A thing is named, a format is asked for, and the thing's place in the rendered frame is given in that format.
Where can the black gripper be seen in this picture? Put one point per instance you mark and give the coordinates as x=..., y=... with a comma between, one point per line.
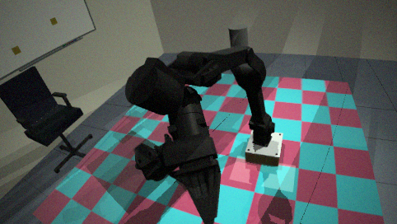
x=193, y=150

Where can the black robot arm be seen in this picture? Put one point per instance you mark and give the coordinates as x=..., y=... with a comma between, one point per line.
x=161, y=89

